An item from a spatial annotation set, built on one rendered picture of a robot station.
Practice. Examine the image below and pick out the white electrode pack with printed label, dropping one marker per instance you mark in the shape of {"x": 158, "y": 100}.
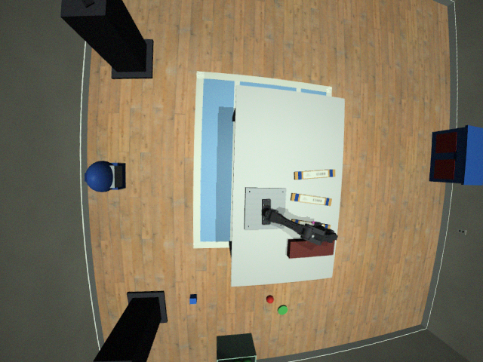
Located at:
{"x": 314, "y": 174}

